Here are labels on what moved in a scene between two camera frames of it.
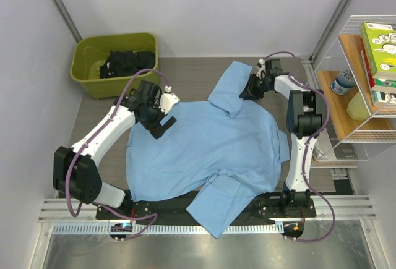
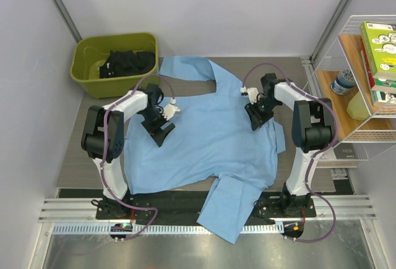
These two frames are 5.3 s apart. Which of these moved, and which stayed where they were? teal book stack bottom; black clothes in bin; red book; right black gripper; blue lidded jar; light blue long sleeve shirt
Moved: light blue long sleeve shirt; right black gripper
Stayed: teal book stack bottom; red book; black clothes in bin; blue lidded jar
